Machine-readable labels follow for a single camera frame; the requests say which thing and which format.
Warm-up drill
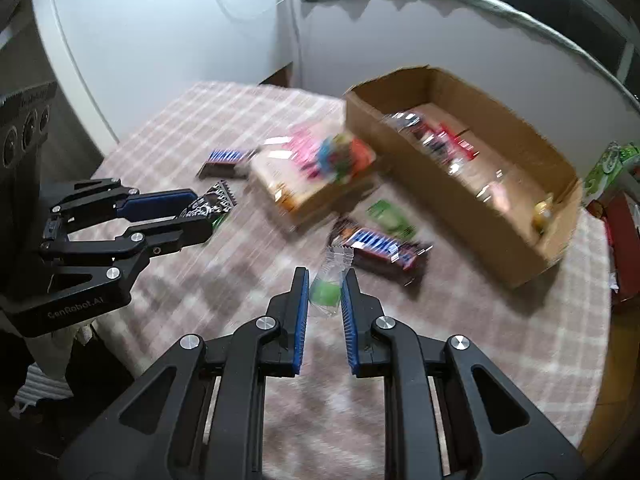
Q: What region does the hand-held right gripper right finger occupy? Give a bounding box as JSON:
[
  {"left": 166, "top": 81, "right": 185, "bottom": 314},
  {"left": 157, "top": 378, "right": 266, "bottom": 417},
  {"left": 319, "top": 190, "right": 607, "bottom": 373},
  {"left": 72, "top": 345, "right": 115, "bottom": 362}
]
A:
[{"left": 340, "top": 269, "right": 586, "bottom": 480}]

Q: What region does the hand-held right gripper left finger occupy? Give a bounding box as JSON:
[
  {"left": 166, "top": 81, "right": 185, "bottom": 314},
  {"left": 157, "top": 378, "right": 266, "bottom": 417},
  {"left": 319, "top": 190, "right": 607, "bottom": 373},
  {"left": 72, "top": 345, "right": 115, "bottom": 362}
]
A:
[{"left": 57, "top": 266, "right": 311, "bottom": 480}]

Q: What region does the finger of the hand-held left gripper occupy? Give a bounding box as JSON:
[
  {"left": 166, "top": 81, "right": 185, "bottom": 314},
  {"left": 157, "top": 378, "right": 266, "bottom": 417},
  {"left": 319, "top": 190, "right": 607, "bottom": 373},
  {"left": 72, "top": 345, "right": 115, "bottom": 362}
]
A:
[
  {"left": 50, "top": 177, "right": 198, "bottom": 233},
  {"left": 40, "top": 217, "right": 216, "bottom": 281}
]

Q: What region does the clear packet green candy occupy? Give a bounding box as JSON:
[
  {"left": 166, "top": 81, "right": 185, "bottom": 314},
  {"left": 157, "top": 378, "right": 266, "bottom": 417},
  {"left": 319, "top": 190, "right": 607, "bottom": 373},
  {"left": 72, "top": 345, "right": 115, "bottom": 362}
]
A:
[{"left": 309, "top": 246, "right": 357, "bottom": 320}]

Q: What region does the black white patterned packet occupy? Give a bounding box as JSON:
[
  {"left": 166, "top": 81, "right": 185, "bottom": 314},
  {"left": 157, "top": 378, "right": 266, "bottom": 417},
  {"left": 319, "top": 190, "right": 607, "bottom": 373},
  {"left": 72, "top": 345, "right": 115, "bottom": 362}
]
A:
[{"left": 180, "top": 181, "right": 237, "bottom": 231}]

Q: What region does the brown chocolate bar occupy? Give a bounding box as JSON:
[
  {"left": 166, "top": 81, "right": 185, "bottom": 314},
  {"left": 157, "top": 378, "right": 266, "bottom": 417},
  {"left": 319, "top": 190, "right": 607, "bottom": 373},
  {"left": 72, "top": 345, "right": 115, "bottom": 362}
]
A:
[
  {"left": 327, "top": 217, "right": 433, "bottom": 286},
  {"left": 196, "top": 147, "right": 261, "bottom": 181}
]

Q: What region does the bagged sliced bread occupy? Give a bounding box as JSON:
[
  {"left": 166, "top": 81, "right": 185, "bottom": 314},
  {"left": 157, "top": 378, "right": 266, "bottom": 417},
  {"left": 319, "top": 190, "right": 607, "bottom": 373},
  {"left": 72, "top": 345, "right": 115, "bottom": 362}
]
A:
[{"left": 249, "top": 132, "right": 383, "bottom": 228}]

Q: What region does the cardboard box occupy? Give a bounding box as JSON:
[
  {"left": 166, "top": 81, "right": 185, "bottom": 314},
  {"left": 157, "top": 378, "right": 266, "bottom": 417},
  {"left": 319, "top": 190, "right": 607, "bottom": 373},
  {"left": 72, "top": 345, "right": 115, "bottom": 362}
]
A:
[{"left": 344, "top": 65, "right": 583, "bottom": 289}]

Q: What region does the round colourful snack packet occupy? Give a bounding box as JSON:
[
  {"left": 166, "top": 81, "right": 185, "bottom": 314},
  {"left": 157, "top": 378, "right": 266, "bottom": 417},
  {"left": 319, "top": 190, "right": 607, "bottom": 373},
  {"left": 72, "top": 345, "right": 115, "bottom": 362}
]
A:
[{"left": 317, "top": 132, "right": 376, "bottom": 181}]

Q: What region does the dark snack packet red trim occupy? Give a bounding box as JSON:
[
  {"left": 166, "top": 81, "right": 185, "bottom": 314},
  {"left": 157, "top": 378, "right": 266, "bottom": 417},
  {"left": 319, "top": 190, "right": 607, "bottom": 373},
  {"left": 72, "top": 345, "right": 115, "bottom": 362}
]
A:
[
  {"left": 382, "top": 110, "right": 441, "bottom": 146},
  {"left": 425, "top": 125, "right": 481, "bottom": 176}
]

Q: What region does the yellow candy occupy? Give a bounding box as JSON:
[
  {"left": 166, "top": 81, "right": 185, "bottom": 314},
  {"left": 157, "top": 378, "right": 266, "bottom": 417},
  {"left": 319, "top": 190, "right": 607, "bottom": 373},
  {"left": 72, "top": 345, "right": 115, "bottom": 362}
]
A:
[{"left": 532, "top": 192, "right": 556, "bottom": 233}]

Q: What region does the white striped cloth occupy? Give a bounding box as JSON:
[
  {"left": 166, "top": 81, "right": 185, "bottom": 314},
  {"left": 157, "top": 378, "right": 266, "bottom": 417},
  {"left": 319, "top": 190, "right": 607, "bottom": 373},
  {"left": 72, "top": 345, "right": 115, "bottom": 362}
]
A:
[{"left": 12, "top": 322, "right": 96, "bottom": 406}]

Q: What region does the red box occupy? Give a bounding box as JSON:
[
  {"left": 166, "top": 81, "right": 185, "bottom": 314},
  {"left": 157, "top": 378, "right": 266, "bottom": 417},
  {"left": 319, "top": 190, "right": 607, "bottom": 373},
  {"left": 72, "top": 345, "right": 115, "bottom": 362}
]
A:
[{"left": 602, "top": 194, "right": 640, "bottom": 306}]

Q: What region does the green tissue pack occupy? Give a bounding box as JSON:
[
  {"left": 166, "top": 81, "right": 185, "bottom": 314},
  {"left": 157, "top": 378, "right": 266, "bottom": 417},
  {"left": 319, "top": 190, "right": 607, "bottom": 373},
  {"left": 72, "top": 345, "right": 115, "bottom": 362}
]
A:
[{"left": 582, "top": 141, "right": 640, "bottom": 208}]

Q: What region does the window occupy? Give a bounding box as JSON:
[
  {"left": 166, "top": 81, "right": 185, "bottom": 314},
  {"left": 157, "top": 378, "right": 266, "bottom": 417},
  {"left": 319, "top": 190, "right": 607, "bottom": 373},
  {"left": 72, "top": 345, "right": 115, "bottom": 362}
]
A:
[{"left": 500, "top": 0, "right": 640, "bottom": 91}]

